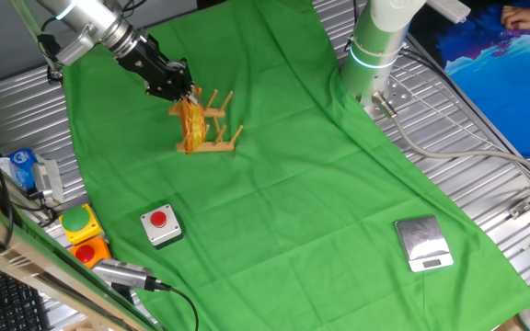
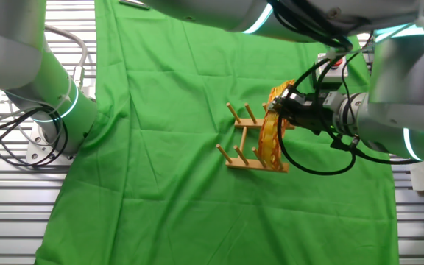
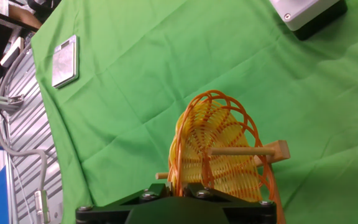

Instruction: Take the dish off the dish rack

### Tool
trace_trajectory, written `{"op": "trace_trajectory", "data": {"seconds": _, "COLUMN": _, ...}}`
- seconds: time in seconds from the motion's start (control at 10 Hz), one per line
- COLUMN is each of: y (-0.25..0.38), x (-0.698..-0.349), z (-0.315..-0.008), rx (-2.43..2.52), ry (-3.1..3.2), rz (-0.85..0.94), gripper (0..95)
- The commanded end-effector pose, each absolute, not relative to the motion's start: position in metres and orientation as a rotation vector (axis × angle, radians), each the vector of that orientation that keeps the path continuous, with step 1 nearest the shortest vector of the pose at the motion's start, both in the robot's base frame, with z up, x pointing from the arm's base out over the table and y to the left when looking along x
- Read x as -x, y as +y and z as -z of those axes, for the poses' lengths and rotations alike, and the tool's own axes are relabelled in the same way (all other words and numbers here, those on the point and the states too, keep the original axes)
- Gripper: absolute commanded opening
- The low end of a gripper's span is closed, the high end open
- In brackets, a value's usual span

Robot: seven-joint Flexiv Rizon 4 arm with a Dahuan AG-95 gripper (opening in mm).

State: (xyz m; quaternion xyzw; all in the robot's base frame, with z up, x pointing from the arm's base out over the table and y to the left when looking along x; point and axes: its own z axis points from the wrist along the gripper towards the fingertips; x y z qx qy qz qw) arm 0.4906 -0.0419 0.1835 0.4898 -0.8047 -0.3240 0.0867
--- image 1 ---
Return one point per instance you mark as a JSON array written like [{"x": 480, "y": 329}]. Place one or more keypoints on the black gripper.
[{"x": 152, "y": 69}]

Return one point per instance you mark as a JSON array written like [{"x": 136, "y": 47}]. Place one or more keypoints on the orange yellow woven dish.
[{"x": 193, "y": 124}]

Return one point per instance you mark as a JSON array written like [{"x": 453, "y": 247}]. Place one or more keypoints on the wooden peg dish rack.
[{"x": 214, "y": 147}]

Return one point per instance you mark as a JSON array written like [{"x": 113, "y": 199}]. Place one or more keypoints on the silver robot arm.
[{"x": 371, "y": 41}]

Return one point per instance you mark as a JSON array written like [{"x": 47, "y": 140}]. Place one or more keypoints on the bare person hand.
[{"x": 522, "y": 17}]

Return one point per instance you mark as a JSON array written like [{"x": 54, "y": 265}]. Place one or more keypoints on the white box large red button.
[{"x": 168, "y": 232}]

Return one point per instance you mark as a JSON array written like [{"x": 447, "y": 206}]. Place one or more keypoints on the green cloth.
[{"x": 292, "y": 184}]

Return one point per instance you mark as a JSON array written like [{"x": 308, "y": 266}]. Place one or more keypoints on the yellow box green button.
[{"x": 76, "y": 220}]

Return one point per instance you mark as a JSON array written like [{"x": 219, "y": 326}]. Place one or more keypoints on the blue white tissue pack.
[{"x": 22, "y": 165}]

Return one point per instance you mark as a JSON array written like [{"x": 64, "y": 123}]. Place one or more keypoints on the orange box red button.
[{"x": 85, "y": 253}]

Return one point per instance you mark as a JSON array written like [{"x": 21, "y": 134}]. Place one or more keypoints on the black keyboard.
[{"x": 3, "y": 303}]

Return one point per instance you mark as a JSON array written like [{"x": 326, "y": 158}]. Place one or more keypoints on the white power strip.
[{"x": 451, "y": 9}]

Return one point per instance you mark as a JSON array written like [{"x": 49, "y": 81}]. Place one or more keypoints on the silver kitchen scale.
[{"x": 421, "y": 241}]

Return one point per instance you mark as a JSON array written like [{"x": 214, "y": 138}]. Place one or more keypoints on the blue printed poster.
[{"x": 499, "y": 92}]

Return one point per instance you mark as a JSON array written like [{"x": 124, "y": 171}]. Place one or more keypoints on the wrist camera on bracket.
[{"x": 74, "y": 48}]

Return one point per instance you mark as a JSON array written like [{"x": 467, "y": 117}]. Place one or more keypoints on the silver ribbed box camera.
[{"x": 46, "y": 179}]

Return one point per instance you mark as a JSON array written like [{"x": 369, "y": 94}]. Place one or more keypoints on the silver cylindrical camera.
[{"x": 122, "y": 273}]

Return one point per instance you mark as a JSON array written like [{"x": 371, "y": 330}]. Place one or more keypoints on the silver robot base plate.
[{"x": 398, "y": 94}]

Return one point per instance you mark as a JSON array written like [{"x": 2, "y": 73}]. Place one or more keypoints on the tan frame bar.
[{"x": 16, "y": 257}]

